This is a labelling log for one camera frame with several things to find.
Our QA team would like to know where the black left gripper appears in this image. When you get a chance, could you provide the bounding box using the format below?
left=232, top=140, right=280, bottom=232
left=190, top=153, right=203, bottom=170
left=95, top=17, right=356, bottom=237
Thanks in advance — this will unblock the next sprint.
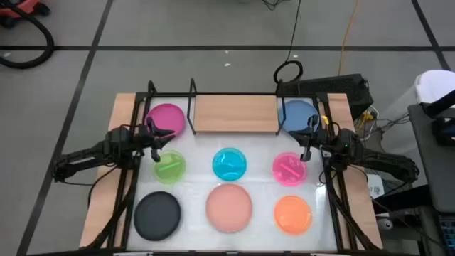
left=134, top=116, right=176, bottom=163

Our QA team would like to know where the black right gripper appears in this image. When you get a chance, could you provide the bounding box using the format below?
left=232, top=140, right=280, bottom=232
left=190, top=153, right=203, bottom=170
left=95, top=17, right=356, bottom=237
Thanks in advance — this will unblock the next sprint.
left=289, top=114, right=337, bottom=163

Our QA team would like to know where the large magenta plate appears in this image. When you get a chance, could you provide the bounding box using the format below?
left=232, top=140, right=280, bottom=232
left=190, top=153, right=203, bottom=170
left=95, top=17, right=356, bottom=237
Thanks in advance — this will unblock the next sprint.
left=145, top=102, right=186, bottom=139

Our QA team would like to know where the large blue plate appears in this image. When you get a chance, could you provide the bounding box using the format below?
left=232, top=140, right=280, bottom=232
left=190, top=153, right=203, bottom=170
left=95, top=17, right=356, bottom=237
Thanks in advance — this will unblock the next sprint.
left=278, top=99, right=321, bottom=134

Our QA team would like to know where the small translucent green plate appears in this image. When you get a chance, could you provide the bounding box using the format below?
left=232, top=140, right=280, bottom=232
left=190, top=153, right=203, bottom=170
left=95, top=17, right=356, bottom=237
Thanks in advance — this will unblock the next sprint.
left=153, top=149, right=186, bottom=184

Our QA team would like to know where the small translucent pink plate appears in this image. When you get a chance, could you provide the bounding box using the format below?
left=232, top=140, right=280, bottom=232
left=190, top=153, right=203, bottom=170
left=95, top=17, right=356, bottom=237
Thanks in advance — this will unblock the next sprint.
left=272, top=151, right=308, bottom=187

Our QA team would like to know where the large black plate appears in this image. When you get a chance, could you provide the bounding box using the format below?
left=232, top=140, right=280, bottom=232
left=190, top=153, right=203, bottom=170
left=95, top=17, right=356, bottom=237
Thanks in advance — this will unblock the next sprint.
left=133, top=191, right=182, bottom=242

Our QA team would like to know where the large salmon plate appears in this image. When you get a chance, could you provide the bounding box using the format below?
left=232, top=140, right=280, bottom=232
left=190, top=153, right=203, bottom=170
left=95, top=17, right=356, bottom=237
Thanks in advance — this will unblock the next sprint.
left=205, top=183, right=254, bottom=234

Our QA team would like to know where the white glossy table mat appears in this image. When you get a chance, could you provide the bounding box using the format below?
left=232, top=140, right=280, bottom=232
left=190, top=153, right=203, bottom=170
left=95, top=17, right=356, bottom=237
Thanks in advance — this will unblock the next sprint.
left=127, top=97, right=338, bottom=252

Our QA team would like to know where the black computer case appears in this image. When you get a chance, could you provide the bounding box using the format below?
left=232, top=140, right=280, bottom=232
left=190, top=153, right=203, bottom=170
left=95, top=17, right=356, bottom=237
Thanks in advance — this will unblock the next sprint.
left=284, top=73, right=374, bottom=120

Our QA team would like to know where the small translucent cyan plate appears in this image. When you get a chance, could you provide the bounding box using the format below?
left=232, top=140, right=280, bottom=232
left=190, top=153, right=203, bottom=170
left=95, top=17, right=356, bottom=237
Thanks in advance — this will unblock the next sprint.
left=212, top=147, right=247, bottom=181

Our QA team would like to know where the small translucent orange plate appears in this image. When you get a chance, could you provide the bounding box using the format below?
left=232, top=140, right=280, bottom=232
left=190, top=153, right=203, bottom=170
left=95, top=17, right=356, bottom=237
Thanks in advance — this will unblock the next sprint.
left=273, top=195, right=314, bottom=236

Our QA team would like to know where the small white cylinder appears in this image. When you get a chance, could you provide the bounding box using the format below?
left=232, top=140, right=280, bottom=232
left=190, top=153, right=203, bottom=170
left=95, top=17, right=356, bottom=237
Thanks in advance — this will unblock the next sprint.
left=376, top=217, right=394, bottom=231

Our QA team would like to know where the dark grey desk panel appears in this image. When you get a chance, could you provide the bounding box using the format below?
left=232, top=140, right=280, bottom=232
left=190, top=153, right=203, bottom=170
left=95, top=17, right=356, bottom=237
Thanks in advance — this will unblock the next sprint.
left=407, top=102, right=455, bottom=214

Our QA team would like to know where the black bulky device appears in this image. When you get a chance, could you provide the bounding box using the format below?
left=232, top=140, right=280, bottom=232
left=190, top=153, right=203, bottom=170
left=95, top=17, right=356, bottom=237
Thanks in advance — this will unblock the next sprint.
left=421, top=90, right=455, bottom=146

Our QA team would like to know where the white plastic bag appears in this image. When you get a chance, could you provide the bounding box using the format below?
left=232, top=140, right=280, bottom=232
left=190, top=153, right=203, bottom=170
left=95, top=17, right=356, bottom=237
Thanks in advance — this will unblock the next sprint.
left=414, top=69, right=455, bottom=106

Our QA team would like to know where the black keyboard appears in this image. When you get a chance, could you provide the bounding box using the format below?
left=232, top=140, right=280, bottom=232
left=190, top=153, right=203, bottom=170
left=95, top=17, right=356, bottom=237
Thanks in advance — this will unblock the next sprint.
left=439, top=215, right=455, bottom=256

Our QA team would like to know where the red vacuum cleaner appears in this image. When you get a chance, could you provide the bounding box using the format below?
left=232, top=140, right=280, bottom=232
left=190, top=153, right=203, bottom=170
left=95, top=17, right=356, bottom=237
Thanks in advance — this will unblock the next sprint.
left=0, top=0, right=50, bottom=28

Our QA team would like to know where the black metal table frame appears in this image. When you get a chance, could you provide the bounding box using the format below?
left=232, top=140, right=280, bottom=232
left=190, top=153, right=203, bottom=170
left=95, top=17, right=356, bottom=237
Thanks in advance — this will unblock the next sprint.
left=85, top=80, right=383, bottom=256

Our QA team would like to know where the wooden shelf with black frame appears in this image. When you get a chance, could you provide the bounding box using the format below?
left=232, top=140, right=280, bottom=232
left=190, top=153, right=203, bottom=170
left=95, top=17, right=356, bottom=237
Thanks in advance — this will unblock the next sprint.
left=185, top=77, right=286, bottom=137

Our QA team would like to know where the black cable with loop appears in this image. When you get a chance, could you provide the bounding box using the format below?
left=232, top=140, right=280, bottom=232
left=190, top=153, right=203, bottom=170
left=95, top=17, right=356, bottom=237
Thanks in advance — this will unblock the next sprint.
left=272, top=0, right=305, bottom=85

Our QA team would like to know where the yellow hanging cable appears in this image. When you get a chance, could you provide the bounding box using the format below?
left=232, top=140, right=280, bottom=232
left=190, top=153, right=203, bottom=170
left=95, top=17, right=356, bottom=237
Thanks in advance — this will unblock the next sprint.
left=337, top=0, right=360, bottom=76

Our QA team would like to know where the black cable tangle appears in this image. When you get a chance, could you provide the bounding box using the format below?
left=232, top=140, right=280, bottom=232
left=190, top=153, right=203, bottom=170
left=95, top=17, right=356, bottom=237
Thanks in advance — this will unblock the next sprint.
left=261, top=0, right=285, bottom=11

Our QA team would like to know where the black vacuum hose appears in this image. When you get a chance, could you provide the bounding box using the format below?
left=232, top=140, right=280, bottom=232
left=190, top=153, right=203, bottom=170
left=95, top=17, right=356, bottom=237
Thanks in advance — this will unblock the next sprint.
left=0, top=0, right=55, bottom=70

